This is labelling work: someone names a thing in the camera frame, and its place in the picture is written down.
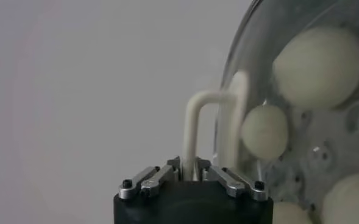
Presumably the white steamed baozi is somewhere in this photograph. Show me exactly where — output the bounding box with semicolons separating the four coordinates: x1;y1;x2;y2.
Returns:
272;26;359;109
321;172;359;224
272;201;313;224
241;105;289;161

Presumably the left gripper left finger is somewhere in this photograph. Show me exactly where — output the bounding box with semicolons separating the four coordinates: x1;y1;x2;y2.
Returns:
118;156;182;200

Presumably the glass lid with cream handle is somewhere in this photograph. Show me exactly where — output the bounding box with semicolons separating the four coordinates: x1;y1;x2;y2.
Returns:
182;0;359;224

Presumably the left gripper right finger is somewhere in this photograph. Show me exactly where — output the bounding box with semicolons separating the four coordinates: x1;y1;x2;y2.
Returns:
196;156;269;202

